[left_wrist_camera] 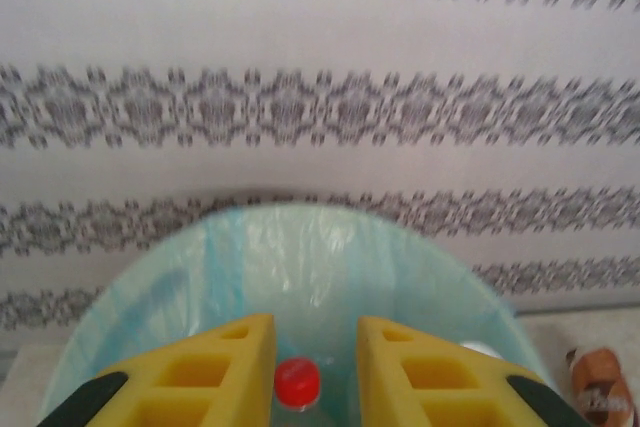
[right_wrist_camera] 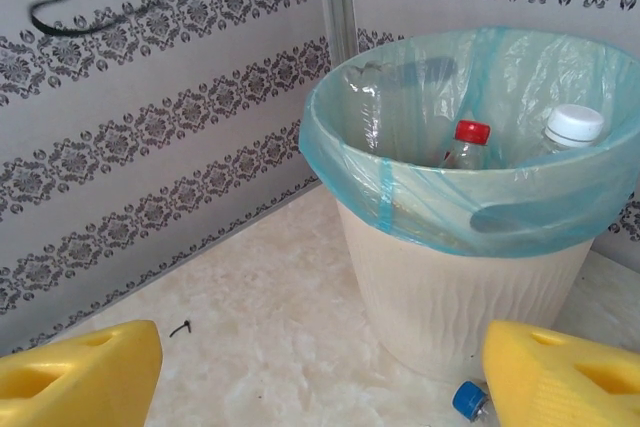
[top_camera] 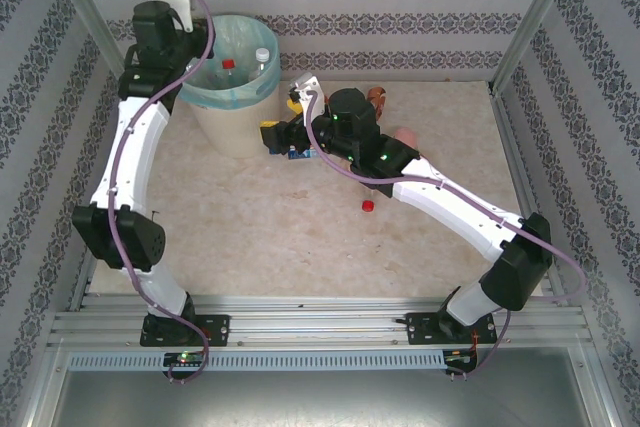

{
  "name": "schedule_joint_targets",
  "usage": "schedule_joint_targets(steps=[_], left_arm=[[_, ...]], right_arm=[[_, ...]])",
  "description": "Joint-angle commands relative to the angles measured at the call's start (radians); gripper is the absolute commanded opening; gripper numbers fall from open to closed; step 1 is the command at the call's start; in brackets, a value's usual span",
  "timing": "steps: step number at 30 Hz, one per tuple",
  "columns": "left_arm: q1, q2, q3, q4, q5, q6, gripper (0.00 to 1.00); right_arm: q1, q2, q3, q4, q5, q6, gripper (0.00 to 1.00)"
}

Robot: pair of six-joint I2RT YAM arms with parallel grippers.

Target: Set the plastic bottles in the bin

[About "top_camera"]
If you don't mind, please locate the clear cola bottle red label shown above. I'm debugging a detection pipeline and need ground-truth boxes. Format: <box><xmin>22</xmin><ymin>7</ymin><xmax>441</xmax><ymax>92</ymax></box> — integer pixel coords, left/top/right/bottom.
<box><xmin>213</xmin><ymin>58</ymin><xmax>242</xmax><ymax>96</ymax></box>

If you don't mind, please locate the clear bottle blue label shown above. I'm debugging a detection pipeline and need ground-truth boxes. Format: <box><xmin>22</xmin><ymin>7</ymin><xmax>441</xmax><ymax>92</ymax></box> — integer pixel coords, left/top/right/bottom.
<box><xmin>268</xmin><ymin>145</ymin><xmax>322</xmax><ymax>162</ymax></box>

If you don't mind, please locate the brown label plastic bottle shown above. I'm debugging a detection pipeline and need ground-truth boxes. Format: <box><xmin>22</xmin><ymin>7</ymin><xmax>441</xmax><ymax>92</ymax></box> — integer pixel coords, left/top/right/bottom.
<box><xmin>367</xmin><ymin>86</ymin><xmax>389</xmax><ymax>121</ymax></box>

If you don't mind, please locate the clear water bottle red label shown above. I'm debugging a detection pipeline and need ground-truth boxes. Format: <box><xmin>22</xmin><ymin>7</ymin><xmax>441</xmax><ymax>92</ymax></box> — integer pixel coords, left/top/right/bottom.
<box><xmin>248</xmin><ymin>47</ymin><xmax>272</xmax><ymax>82</ymax></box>

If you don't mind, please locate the white ribbed plastic bin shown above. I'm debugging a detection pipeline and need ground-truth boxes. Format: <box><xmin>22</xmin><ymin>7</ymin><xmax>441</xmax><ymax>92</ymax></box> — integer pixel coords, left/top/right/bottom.
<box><xmin>191</xmin><ymin>77</ymin><xmax>282</xmax><ymax>159</ymax></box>

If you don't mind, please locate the teal plastic bin liner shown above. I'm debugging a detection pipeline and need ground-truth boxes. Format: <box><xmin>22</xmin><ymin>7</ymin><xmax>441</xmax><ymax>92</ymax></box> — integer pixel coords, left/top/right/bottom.
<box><xmin>178</xmin><ymin>14</ymin><xmax>282</xmax><ymax>113</ymax></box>

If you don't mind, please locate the left small circuit board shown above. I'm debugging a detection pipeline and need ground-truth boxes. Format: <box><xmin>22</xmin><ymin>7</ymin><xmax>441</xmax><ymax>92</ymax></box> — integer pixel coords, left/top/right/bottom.
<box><xmin>163</xmin><ymin>350</ymin><xmax>207</xmax><ymax>367</ymax></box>

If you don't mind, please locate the grey sheet metal panel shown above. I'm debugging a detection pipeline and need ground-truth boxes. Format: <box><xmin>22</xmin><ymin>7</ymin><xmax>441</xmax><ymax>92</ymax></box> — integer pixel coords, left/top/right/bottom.
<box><xmin>47</xmin><ymin>366</ymin><xmax>614</xmax><ymax>427</ymax></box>

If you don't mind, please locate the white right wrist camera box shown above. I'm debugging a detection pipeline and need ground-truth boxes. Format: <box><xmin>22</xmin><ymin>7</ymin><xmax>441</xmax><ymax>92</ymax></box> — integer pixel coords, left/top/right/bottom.
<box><xmin>290</xmin><ymin>72</ymin><xmax>329</xmax><ymax>121</ymax></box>

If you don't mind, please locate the aluminium frame post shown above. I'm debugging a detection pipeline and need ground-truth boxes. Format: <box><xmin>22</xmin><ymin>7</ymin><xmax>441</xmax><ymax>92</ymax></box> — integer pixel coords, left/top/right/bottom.
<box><xmin>38</xmin><ymin>0</ymin><xmax>142</xmax><ymax>98</ymax></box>
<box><xmin>491</xmin><ymin>0</ymin><xmax>586</xmax><ymax>96</ymax></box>

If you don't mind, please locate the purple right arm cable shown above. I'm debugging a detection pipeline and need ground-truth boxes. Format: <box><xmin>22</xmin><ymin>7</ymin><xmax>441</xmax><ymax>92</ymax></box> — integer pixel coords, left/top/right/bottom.
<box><xmin>307</xmin><ymin>89</ymin><xmax>587</xmax><ymax>383</ymax></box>

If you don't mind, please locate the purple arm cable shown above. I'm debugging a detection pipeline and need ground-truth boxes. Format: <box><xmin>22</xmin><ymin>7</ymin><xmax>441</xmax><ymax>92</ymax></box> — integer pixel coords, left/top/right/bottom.
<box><xmin>107</xmin><ymin>0</ymin><xmax>217</xmax><ymax>384</ymax></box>
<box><xmin>307</xmin><ymin>89</ymin><xmax>587</xmax><ymax>383</ymax></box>

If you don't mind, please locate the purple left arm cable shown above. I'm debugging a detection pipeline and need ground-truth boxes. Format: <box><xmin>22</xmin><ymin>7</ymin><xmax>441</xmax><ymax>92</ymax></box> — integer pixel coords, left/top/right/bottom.
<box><xmin>107</xmin><ymin>0</ymin><xmax>217</xmax><ymax>384</ymax></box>

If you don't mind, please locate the aluminium side rail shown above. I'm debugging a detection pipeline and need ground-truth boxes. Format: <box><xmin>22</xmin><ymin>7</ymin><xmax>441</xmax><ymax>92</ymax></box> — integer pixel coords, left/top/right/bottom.
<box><xmin>67</xmin><ymin>89</ymin><xmax>144</xmax><ymax>312</ymax></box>
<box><xmin>488</xmin><ymin>80</ymin><xmax>569</xmax><ymax>298</ymax></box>

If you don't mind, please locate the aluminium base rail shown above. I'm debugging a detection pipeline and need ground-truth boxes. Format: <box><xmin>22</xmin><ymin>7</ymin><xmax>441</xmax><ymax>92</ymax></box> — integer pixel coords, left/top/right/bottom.
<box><xmin>47</xmin><ymin>295</ymin><xmax>589</xmax><ymax>350</ymax></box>

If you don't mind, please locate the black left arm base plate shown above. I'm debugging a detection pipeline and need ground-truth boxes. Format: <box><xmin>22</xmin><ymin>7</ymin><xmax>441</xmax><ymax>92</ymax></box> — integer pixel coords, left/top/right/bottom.
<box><xmin>138</xmin><ymin>313</ymin><xmax>232</xmax><ymax>348</ymax></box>

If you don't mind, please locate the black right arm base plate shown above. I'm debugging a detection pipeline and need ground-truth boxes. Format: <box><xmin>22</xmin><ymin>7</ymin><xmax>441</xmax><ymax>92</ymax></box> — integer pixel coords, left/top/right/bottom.
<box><xmin>403</xmin><ymin>310</ymin><xmax>497</xmax><ymax>347</ymax></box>

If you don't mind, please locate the slotted grey cable duct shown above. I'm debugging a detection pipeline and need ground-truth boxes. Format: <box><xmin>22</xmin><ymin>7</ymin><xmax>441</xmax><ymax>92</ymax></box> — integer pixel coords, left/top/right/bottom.
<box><xmin>66</xmin><ymin>349</ymin><xmax>447</xmax><ymax>373</ymax></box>

